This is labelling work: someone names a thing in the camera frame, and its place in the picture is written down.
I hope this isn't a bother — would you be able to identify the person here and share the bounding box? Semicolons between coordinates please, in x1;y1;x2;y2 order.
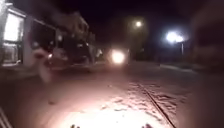
31;41;56;84

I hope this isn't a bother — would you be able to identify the building with lit front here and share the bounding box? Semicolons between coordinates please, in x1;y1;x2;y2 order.
0;0;98;73

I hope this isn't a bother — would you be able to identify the dark asphalt road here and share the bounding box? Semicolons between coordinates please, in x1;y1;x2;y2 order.
0;61;224;128

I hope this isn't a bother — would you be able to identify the street lamp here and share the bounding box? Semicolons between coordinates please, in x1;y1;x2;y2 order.
133;19;144;30

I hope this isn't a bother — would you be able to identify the dark building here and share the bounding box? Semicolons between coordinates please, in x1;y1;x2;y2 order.
189;0;224;73

